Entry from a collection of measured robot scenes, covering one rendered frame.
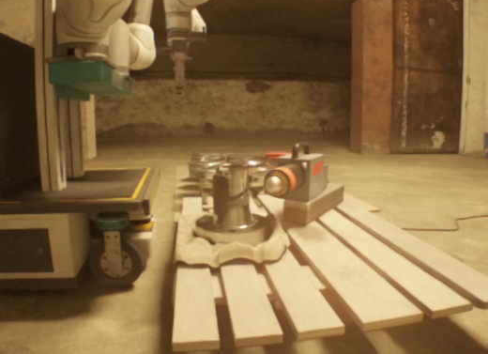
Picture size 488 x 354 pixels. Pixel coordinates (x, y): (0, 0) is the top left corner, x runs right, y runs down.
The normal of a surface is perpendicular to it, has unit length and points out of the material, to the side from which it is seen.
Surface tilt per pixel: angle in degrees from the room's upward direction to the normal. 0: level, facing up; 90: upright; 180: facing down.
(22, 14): 90
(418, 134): 90
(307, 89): 90
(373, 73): 90
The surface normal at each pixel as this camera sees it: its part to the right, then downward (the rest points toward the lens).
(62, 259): 0.19, 0.15
